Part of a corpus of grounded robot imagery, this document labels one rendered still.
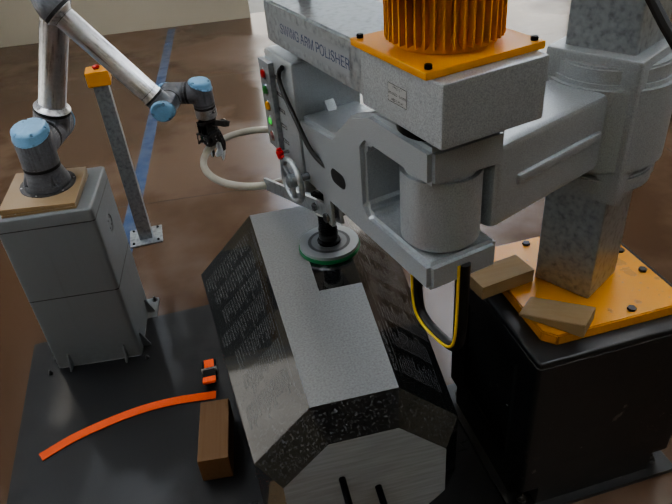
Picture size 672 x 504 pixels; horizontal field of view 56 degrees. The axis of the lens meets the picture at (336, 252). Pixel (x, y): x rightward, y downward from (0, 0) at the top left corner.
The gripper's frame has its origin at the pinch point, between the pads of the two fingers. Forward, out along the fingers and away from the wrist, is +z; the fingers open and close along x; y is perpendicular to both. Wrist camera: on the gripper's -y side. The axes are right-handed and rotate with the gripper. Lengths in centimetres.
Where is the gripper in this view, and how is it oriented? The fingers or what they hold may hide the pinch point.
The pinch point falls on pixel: (218, 155)
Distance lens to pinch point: 292.2
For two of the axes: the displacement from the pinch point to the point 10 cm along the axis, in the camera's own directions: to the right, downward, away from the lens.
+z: 0.7, 7.7, 6.3
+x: 8.5, 2.9, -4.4
